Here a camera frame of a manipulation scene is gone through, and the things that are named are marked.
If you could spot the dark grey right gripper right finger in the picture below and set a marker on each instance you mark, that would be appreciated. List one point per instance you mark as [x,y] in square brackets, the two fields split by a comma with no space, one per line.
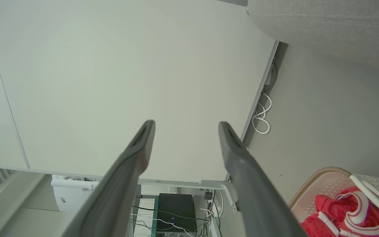
[255,197]

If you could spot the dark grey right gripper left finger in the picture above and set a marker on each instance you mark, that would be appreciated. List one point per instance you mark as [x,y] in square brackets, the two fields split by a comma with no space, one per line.
[117,191]

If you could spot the red garment white stripe trim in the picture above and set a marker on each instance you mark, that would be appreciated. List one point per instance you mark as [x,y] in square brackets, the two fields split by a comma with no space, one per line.
[370,210]

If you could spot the grey fabric sofa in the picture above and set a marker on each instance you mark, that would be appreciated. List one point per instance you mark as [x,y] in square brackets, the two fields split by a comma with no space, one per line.
[324,26]

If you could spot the white box device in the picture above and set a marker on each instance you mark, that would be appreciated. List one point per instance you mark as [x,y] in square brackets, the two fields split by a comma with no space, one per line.
[71,197]

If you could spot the black power plug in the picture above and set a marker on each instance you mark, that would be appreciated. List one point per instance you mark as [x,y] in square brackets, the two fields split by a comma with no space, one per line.
[208,196]

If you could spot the black computer case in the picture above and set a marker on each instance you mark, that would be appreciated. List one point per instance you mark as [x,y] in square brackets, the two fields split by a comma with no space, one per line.
[176,207]

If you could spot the cream perforated laundry basket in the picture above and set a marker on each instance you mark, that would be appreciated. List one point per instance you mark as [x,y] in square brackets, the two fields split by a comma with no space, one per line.
[327,184]

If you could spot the white partition panel grey frame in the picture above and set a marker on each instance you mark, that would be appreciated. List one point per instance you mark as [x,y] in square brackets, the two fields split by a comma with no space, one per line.
[127,65]

